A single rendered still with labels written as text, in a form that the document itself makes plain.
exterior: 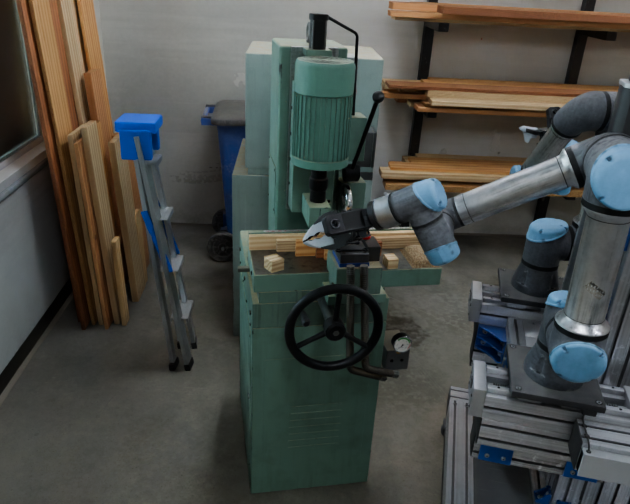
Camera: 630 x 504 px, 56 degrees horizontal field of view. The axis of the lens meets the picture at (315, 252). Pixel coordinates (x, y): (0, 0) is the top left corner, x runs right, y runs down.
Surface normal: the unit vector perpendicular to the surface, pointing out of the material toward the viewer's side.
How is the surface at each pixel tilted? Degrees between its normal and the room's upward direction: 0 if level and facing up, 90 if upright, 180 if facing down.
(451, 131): 90
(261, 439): 90
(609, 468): 90
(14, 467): 0
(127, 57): 90
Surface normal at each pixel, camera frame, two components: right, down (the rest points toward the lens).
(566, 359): -0.24, 0.52
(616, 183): -0.24, 0.28
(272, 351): 0.18, 0.43
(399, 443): 0.05, -0.90
